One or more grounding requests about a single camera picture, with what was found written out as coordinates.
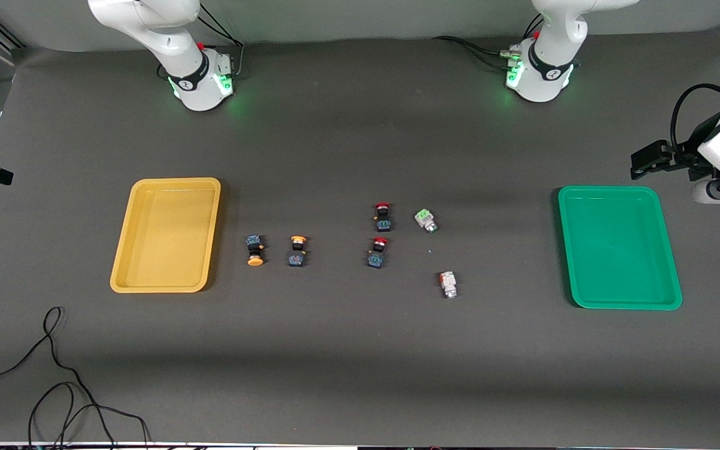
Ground yellow mushroom push button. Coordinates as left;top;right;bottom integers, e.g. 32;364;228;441
246;234;266;267
287;235;309;268

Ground green plastic tray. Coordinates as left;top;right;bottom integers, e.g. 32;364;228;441
557;186;683;311

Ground yellow plastic tray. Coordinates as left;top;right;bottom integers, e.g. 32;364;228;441
110;177;222;294

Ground red mushroom push button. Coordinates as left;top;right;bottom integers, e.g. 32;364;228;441
373;201;394;233
367;237;389;269

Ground dark grey table mat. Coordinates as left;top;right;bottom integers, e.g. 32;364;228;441
0;24;720;446

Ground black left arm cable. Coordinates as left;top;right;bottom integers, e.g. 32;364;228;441
671;83;720;151

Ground black left base cables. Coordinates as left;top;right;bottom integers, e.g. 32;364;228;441
432;14;545;71

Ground black base cables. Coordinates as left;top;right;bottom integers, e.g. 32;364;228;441
432;14;545;71
196;3;246;79

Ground thin black loose cable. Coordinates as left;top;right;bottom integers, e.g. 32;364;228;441
0;306;151;450

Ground black right base cables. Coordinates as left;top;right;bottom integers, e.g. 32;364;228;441
196;3;246;79

